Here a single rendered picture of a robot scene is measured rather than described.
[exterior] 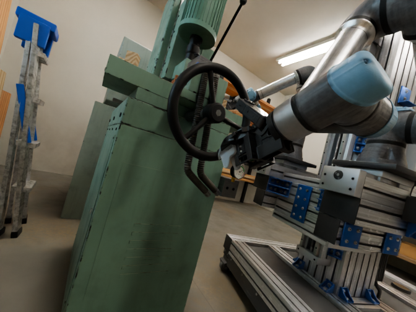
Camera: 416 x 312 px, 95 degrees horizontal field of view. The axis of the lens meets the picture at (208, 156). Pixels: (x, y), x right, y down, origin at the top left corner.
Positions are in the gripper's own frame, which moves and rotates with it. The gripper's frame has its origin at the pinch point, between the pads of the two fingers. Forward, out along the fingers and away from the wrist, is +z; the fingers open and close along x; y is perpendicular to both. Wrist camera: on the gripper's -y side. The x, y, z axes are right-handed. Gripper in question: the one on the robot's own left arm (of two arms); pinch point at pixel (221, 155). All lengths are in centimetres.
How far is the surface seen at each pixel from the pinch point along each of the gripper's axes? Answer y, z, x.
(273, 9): -235, 29, 128
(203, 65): -22.4, -6.9, -8.9
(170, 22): -82, 21, -8
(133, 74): -28.2, 11.1, -23.7
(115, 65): -28.8, 10.7, -29.1
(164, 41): -73, 26, -9
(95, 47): -222, 179, -51
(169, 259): 27, 42, 2
